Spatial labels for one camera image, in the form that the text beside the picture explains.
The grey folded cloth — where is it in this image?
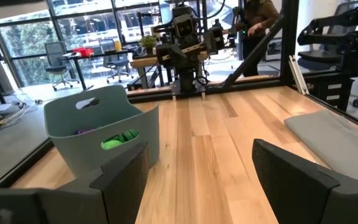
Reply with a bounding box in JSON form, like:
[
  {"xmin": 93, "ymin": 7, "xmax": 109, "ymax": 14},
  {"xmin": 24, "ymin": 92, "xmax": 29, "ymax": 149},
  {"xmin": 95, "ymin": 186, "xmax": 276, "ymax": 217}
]
[{"xmin": 283, "ymin": 110, "xmax": 358, "ymax": 188}]

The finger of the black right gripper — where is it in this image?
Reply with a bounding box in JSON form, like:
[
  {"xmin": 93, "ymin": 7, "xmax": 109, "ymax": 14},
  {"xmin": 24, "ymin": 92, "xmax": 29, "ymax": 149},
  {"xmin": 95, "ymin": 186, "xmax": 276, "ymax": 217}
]
[
  {"xmin": 204, "ymin": 26, "xmax": 226, "ymax": 54},
  {"xmin": 156, "ymin": 43, "xmax": 185, "ymax": 68}
]

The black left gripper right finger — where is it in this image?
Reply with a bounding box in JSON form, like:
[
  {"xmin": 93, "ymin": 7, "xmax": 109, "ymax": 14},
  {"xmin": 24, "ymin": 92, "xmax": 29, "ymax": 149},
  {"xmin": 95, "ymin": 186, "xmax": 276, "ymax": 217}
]
[{"xmin": 252, "ymin": 139, "xmax": 358, "ymax": 224}]

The light wooden table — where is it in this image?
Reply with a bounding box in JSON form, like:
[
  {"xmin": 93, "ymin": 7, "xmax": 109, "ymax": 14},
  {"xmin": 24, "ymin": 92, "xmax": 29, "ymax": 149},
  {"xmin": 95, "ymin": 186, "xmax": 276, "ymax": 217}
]
[{"xmin": 130, "ymin": 51, "xmax": 209, "ymax": 90}]

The red box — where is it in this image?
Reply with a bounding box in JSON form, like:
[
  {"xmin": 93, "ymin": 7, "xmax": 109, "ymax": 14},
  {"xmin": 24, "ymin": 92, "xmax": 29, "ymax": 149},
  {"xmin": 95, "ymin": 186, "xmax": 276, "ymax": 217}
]
[{"xmin": 72, "ymin": 47, "xmax": 94, "ymax": 58}]

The dark green toy broccoli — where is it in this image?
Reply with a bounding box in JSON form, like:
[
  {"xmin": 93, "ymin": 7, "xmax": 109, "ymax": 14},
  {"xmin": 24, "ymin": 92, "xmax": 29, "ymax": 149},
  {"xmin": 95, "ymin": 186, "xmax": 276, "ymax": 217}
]
[{"xmin": 116, "ymin": 129, "xmax": 139, "ymax": 143}]

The grey office chair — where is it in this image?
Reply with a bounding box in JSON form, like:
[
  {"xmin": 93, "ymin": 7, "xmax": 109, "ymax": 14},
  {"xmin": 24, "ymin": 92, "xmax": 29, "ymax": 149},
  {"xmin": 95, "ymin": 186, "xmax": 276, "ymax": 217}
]
[
  {"xmin": 99, "ymin": 38, "xmax": 134, "ymax": 84},
  {"xmin": 44, "ymin": 41, "xmax": 75, "ymax": 91}
]

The black office desk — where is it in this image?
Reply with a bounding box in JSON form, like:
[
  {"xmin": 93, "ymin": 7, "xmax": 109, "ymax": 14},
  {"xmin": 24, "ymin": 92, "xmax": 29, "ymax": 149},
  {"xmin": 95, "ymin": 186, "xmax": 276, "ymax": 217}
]
[{"xmin": 61, "ymin": 46, "xmax": 142, "ymax": 91}]

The black drawer cabinet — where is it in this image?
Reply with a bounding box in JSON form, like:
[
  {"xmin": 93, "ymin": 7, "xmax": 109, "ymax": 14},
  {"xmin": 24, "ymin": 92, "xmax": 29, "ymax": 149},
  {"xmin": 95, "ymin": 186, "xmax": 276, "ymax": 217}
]
[{"xmin": 303, "ymin": 77, "xmax": 356, "ymax": 112}]

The teal plastic bin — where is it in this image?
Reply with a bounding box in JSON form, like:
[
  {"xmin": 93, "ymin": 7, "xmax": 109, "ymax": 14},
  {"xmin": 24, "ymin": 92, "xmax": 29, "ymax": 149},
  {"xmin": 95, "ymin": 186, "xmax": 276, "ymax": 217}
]
[{"xmin": 44, "ymin": 85, "xmax": 160, "ymax": 179}]

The silver aluminium bar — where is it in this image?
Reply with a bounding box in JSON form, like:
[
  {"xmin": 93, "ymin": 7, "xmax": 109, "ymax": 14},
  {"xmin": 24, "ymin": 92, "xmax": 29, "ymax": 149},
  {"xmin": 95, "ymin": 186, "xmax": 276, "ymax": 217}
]
[{"xmin": 288, "ymin": 55, "xmax": 310, "ymax": 96}]

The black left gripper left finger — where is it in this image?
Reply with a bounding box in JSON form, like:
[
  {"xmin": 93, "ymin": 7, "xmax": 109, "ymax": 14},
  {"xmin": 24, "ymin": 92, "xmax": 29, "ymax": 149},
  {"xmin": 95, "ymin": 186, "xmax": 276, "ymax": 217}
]
[{"xmin": 39, "ymin": 142, "xmax": 150, "ymax": 224}]

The purple toy onion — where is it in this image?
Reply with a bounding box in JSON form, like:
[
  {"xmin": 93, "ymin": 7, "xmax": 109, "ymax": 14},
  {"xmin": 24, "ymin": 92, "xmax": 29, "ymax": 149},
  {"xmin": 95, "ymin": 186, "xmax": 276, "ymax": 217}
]
[{"xmin": 74, "ymin": 128, "xmax": 98, "ymax": 136}]

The person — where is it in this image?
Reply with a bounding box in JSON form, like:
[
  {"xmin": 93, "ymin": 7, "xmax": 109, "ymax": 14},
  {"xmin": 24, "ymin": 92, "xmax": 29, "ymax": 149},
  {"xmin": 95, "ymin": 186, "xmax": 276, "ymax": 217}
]
[{"xmin": 237, "ymin": 0, "xmax": 281, "ymax": 78}]

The small green potted plant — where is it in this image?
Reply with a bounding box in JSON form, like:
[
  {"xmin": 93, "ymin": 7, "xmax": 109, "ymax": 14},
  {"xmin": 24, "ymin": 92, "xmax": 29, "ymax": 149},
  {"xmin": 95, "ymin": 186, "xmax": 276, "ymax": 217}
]
[{"xmin": 139, "ymin": 35, "xmax": 158, "ymax": 56}]

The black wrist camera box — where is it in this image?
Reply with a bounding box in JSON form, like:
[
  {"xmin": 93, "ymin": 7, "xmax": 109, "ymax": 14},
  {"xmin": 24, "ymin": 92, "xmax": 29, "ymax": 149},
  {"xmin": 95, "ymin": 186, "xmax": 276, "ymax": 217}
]
[{"xmin": 172, "ymin": 14, "xmax": 198, "ymax": 40}]

